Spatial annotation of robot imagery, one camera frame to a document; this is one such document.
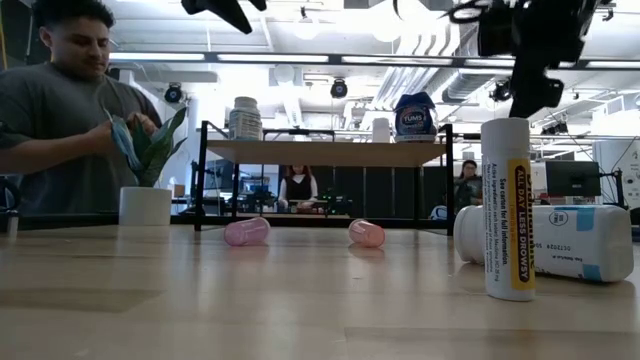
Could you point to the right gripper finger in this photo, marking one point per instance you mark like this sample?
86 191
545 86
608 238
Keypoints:
550 92
524 90

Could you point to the Tums bottle blue lid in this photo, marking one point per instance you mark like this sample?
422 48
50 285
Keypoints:
415 120

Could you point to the translucent bottle white ribbed cap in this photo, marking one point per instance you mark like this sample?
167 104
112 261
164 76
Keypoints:
245 122

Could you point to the small white cap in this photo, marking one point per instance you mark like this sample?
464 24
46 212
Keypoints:
507 225

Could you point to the plain white tube bottle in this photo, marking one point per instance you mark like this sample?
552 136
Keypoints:
381 131

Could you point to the white pill bottle blue label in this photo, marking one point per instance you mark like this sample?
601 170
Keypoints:
575 240

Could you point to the salmon pink pill vial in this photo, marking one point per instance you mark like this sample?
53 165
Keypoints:
366 233

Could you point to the black ceiling spotlight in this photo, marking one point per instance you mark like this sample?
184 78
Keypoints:
338 88
500 91
173 93

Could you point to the long ceiling light bar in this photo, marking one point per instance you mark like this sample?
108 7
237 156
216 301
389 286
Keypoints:
270 58

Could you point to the black computer monitor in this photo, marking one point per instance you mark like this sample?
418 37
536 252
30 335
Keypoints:
572 178

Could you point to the person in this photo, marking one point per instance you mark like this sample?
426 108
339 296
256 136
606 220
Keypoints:
468 185
50 125
298 187

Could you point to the snake plant in white pot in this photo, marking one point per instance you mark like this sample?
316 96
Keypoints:
145 207

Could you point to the wooden shelf black metal frame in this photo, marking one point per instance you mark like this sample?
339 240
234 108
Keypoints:
325 152

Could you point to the black aluminium table frame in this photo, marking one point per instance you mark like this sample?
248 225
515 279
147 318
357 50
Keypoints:
75 220

